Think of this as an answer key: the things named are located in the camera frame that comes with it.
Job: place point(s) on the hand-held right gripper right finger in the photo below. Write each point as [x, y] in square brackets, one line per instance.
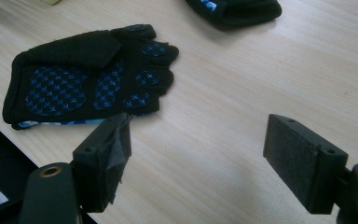
[295, 158]

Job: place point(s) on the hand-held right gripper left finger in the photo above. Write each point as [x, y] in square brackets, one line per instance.
[98, 168]

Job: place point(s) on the black glove with blue grips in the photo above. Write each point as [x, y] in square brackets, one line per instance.
[84, 53]
[245, 12]

